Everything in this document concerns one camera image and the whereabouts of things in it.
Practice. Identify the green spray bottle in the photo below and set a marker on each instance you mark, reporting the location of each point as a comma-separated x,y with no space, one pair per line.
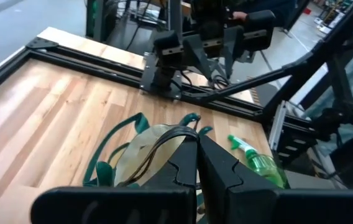
263,165

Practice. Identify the beige green gardening bag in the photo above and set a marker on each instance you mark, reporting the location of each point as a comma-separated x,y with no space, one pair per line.
139,149

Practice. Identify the black metal frame stand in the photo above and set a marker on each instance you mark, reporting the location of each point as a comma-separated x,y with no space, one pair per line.
335,40

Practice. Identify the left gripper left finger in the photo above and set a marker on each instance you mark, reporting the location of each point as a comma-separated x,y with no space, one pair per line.
179,168

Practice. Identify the black aluminium table frame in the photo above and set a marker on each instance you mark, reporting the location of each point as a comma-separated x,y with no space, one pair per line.
102,71

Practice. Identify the silver aluminium bracket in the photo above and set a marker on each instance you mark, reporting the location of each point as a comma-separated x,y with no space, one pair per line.
278,124

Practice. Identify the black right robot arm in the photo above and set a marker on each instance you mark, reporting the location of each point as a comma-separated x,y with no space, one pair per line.
164,77

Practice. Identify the person's hand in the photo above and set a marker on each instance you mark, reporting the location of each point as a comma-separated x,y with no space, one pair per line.
239,16

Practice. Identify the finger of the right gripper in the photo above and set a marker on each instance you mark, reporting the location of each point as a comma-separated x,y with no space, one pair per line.
196,53
234,43

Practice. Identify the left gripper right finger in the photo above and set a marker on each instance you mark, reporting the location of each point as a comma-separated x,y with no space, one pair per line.
223,168

